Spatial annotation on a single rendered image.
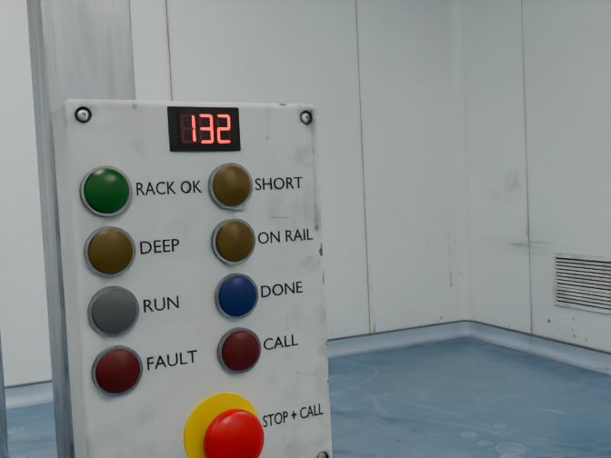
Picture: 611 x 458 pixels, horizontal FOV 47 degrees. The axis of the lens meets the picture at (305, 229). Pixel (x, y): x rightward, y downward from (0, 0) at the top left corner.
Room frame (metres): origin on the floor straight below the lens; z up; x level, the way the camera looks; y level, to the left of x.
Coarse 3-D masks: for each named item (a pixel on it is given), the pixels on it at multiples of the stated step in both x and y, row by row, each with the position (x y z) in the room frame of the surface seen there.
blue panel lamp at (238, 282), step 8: (232, 280) 0.45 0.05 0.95; (240, 280) 0.45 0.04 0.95; (248, 280) 0.45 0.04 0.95; (224, 288) 0.44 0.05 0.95; (232, 288) 0.45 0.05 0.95; (240, 288) 0.45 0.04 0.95; (248, 288) 0.45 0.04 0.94; (224, 296) 0.44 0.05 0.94; (232, 296) 0.45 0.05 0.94; (240, 296) 0.45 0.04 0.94; (248, 296) 0.45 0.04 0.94; (224, 304) 0.44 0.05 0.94; (232, 304) 0.45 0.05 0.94; (240, 304) 0.45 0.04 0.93; (248, 304) 0.45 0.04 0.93; (232, 312) 0.45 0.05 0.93; (240, 312) 0.45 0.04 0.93
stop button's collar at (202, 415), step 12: (216, 396) 0.44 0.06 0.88; (228, 396) 0.45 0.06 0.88; (240, 396) 0.45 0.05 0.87; (204, 408) 0.44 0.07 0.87; (216, 408) 0.44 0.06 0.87; (228, 408) 0.45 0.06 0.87; (240, 408) 0.45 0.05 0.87; (252, 408) 0.46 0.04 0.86; (192, 420) 0.43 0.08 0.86; (204, 420) 0.44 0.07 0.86; (264, 420) 0.46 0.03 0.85; (192, 432) 0.43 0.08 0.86; (204, 432) 0.44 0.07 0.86; (192, 444) 0.43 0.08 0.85; (192, 456) 0.43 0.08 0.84; (204, 456) 0.44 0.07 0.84
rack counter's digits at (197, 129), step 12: (180, 120) 0.44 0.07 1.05; (192, 120) 0.44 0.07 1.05; (204, 120) 0.44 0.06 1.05; (216, 120) 0.45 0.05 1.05; (228, 120) 0.45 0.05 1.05; (180, 132) 0.44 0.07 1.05; (192, 132) 0.44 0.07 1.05; (204, 132) 0.44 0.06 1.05; (216, 132) 0.45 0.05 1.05; (228, 132) 0.45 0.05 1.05
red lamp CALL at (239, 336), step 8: (232, 336) 0.45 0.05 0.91; (240, 336) 0.45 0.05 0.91; (248, 336) 0.45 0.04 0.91; (224, 344) 0.45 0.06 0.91; (232, 344) 0.44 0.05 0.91; (240, 344) 0.45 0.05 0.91; (248, 344) 0.45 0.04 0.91; (256, 344) 0.45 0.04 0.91; (224, 352) 0.44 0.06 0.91; (232, 352) 0.44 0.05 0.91; (240, 352) 0.45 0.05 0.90; (248, 352) 0.45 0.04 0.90; (256, 352) 0.45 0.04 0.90; (224, 360) 0.44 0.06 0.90; (232, 360) 0.44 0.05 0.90; (240, 360) 0.45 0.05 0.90; (248, 360) 0.45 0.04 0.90; (232, 368) 0.45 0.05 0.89; (240, 368) 0.45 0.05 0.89
